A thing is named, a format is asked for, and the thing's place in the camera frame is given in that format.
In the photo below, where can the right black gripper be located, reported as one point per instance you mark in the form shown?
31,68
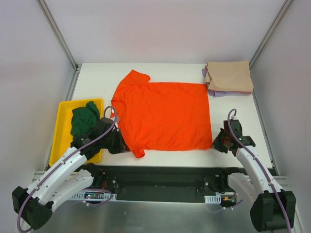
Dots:
221,142

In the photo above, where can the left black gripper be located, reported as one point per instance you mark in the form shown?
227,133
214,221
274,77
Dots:
118,143

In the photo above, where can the orange t-shirt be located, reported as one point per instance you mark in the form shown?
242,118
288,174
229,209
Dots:
163,116

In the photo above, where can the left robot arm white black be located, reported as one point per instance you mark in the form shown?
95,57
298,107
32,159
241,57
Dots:
72,173

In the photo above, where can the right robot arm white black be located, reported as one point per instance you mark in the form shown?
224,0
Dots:
271,207

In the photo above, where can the green t-shirt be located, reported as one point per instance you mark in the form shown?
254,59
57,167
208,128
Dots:
84,119

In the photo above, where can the folded lavender t-shirt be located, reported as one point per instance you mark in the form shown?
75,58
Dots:
207,81

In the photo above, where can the yellow plastic bin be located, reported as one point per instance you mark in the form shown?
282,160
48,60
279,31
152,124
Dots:
62,137

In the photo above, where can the folded pink t-shirt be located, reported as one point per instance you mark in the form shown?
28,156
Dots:
246,93

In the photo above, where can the folded tan t-shirt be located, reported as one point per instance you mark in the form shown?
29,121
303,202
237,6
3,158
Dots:
230,76

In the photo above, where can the left white cable duct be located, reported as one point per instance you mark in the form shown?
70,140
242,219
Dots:
93,196

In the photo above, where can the white cable duct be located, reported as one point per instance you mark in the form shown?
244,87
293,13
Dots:
93,196
213,199

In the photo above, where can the right white cable duct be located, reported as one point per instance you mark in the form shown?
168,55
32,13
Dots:
213,199

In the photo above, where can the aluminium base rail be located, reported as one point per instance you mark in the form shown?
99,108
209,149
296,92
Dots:
37,176

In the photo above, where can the right aluminium frame post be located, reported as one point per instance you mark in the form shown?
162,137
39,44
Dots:
278,18

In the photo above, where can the aluminium frame post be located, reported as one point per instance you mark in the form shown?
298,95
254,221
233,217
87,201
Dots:
278,18
57,33

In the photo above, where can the left aluminium frame post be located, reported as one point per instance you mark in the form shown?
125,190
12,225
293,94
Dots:
57,33

